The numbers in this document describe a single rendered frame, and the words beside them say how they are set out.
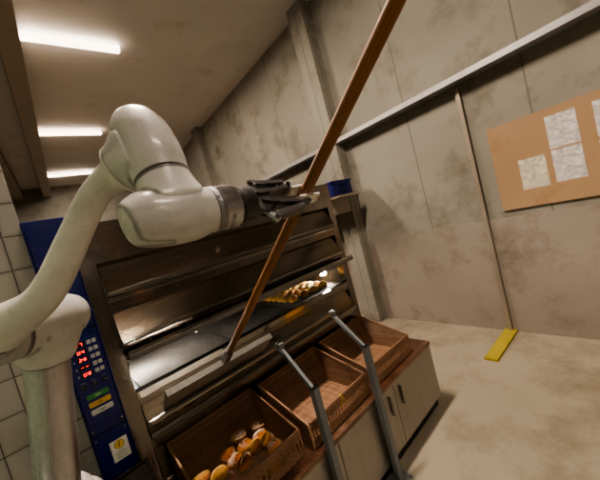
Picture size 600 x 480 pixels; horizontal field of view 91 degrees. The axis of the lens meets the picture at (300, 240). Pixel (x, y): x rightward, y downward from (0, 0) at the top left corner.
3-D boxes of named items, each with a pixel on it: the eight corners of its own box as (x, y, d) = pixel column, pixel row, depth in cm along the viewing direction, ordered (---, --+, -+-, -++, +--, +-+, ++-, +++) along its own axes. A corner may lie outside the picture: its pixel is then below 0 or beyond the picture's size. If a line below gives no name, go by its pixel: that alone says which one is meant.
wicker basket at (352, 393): (266, 422, 198) (254, 384, 197) (321, 377, 235) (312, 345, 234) (314, 452, 162) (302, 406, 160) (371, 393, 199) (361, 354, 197)
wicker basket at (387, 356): (324, 373, 239) (315, 342, 237) (366, 342, 275) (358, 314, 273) (373, 390, 201) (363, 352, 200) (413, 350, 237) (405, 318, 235)
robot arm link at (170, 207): (230, 218, 53) (201, 159, 55) (136, 237, 43) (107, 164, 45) (211, 245, 61) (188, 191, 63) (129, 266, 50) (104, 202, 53)
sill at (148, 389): (135, 397, 159) (133, 390, 159) (343, 286, 277) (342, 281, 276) (138, 400, 155) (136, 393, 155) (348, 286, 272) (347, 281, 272)
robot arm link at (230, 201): (216, 241, 59) (242, 235, 63) (226, 208, 53) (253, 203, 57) (196, 211, 63) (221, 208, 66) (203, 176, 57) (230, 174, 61)
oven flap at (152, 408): (151, 438, 156) (138, 402, 160) (354, 308, 272) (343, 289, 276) (152, 439, 153) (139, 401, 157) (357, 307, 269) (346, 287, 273)
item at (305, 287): (254, 301, 292) (253, 295, 292) (290, 285, 323) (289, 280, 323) (292, 303, 246) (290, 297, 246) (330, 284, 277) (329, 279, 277)
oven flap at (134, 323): (122, 346, 153) (110, 311, 157) (340, 254, 269) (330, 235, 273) (123, 344, 150) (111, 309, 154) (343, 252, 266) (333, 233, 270)
